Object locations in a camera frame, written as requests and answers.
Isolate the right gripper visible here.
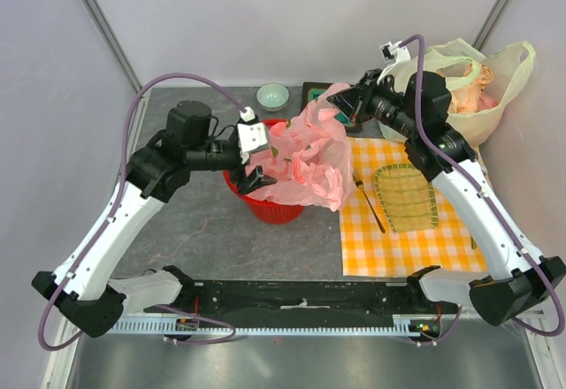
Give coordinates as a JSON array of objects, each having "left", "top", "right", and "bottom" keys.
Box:
[{"left": 328, "top": 68, "right": 421, "bottom": 139}]

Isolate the red mesh trash bin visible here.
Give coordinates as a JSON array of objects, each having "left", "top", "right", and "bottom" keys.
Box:
[{"left": 222, "top": 118, "right": 306, "bottom": 225}]

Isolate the pink plastic trash bag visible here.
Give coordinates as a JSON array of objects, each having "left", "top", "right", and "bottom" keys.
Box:
[{"left": 247, "top": 83, "right": 353, "bottom": 211}]

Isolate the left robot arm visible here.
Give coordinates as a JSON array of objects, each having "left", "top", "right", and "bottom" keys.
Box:
[{"left": 32, "top": 101, "right": 275, "bottom": 338}]

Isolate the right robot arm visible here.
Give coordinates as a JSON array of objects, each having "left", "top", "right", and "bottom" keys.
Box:
[{"left": 327, "top": 69, "right": 565, "bottom": 326}]

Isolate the square green glazed plate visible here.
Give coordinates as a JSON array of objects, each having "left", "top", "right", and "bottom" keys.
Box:
[{"left": 300, "top": 81, "right": 363, "bottom": 134}]

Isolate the gold fork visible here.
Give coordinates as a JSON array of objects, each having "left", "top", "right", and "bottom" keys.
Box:
[{"left": 352, "top": 169, "right": 386, "bottom": 233}]

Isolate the small celadon bowl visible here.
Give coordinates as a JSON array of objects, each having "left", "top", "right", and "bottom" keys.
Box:
[{"left": 256, "top": 83, "right": 290, "bottom": 112}]

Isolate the woven bamboo tray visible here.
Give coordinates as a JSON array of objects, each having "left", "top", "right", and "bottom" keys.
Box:
[{"left": 374, "top": 164, "right": 439, "bottom": 233}]

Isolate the large yellowish plastic bag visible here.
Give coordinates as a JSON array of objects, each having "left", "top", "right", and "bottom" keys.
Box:
[{"left": 378, "top": 38, "right": 536, "bottom": 147}]

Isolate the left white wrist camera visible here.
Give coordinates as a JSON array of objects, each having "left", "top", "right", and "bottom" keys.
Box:
[{"left": 236, "top": 107, "right": 270, "bottom": 164}]

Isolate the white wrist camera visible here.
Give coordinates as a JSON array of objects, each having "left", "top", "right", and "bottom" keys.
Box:
[
  {"left": 378, "top": 41, "right": 411, "bottom": 82},
  {"left": 236, "top": 107, "right": 270, "bottom": 164}
]

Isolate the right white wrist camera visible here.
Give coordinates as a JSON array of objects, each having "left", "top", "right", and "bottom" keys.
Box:
[{"left": 378, "top": 41, "right": 411, "bottom": 82}]

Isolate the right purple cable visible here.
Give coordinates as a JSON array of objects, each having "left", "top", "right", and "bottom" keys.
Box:
[{"left": 397, "top": 34, "right": 565, "bottom": 347}]

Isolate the purple cable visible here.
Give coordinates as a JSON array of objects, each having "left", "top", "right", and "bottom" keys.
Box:
[
  {"left": 397, "top": 34, "right": 565, "bottom": 347},
  {"left": 36, "top": 72, "right": 253, "bottom": 353}
]

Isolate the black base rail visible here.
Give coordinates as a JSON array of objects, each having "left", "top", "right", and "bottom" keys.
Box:
[{"left": 172, "top": 280, "right": 457, "bottom": 330}]

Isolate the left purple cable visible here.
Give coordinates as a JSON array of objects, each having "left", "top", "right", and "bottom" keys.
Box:
[{"left": 36, "top": 72, "right": 253, "bottom": 353}]

